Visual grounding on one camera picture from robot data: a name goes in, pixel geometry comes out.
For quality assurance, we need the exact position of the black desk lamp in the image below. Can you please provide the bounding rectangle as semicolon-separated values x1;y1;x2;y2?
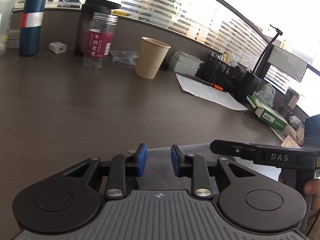
234;25;283;103

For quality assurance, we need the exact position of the pale green box stack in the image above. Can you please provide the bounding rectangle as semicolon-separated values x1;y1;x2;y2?
169;51;204;76

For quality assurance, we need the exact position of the white charger adapter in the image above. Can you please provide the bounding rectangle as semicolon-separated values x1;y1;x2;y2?
49;42;67;54

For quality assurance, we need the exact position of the grey towel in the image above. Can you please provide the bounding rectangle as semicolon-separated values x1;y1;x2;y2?
133;143;221;191

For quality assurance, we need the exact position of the white paper sheet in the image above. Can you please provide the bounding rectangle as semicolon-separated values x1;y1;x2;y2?
176;74;247;112

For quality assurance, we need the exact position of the dark blue thermos bottle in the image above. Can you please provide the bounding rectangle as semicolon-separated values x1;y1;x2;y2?
19;0;46;56

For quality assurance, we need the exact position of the black shaker bottle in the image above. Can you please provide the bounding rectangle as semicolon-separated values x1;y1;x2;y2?
74;0;121;57

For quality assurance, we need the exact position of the orange black utility knife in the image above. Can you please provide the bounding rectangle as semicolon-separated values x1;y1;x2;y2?
195;77;223;92

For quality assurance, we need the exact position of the green white box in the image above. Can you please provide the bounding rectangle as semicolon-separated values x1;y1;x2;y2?
247;95;287;132

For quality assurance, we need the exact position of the clear jar red label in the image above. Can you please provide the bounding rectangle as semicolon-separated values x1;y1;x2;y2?
83;12;118;69

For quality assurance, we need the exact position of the crumpled clear plastic bag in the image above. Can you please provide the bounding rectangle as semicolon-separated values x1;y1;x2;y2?
252;83;276;107

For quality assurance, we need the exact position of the right hand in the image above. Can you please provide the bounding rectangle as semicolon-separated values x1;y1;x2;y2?
303;178;320;199

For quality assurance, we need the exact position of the clear plastic starbucks cup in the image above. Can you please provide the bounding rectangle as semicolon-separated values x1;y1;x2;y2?
0;0;16;56

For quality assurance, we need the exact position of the brown paper cup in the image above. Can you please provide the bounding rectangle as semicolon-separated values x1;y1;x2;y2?
135;37;171;79

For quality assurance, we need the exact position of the black mesh pen holder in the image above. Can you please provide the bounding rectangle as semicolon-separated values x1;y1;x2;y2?
195;53;245;94

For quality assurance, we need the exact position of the small black case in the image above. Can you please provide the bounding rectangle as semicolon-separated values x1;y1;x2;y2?
159;60;169;71

